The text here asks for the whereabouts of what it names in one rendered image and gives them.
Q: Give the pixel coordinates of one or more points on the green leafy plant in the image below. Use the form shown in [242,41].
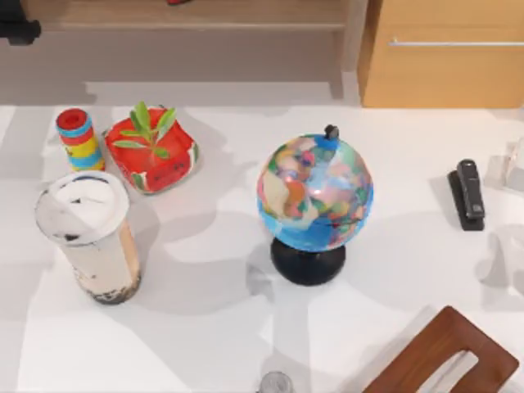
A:
[152,130]

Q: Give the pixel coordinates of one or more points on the clear glass object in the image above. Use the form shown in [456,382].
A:
[511,170]

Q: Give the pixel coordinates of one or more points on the brown wooden tray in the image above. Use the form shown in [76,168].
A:
[430,360]

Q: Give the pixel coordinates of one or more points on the small red object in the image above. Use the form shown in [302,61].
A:
[177,1]

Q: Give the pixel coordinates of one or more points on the wooden cupboard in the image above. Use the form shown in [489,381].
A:
[442,69]

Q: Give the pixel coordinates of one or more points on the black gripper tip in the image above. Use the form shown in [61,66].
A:
[18,30]

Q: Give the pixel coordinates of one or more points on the black stapler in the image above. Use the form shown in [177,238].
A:
[468,196]

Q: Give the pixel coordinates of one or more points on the red plant pot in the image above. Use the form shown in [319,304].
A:
[168,172]

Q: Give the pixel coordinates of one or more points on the bubble tea cup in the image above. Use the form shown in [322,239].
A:
[96,237]

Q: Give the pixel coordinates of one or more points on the stack of coloured rings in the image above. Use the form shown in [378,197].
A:
[79,143]

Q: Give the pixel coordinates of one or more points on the wooden open shelf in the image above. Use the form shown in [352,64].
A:
[184,41]

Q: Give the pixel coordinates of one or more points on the colourful globe on black base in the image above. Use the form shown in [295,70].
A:
[313,192]

